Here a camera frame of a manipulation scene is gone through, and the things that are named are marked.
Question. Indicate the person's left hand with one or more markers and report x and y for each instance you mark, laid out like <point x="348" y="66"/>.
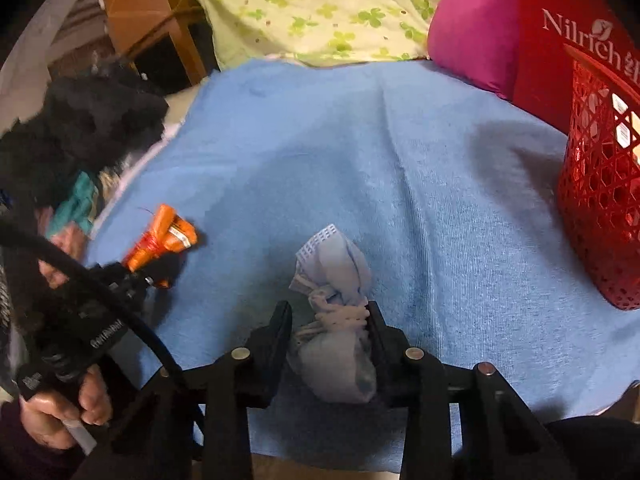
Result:
<point x="44" y="416"/>

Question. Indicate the orange wooden arch column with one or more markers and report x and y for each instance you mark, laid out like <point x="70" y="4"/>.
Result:
<point x="135" y="25"/>

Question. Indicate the red Nilrich paper bag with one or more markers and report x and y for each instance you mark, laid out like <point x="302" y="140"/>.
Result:
<point x="545" y="68"/>

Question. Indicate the green clover quilt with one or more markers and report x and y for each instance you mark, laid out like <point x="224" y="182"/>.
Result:
<point x="319" y="32"/>

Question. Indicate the orange wrapper bundle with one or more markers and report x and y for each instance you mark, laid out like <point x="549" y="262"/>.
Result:
<point x="156" y="255"/>

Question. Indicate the magenta pillow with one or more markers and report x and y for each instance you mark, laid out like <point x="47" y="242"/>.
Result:
<point x="477" y="40"/>

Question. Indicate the red mesh plastic basket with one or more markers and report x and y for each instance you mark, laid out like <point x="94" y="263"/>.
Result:
<point x="598" y="187"/>

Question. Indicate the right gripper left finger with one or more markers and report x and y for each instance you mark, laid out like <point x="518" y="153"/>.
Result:
<point x="201" y="430"/>

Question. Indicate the pink striped garment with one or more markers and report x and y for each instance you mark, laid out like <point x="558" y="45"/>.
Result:
<point x="71" y="239"/>

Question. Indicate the teal garment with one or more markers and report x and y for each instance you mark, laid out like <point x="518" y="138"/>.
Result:
<point x="80" y="207"/>

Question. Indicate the blue towel blanket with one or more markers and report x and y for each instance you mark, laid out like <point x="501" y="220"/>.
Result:
<point x="447" y="190"/>

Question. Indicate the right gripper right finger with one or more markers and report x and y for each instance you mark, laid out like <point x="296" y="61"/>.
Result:
<point x="461" y="424"/>

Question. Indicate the black clothing pile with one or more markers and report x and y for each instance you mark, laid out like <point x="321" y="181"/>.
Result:
<point x="87" y="123"/>

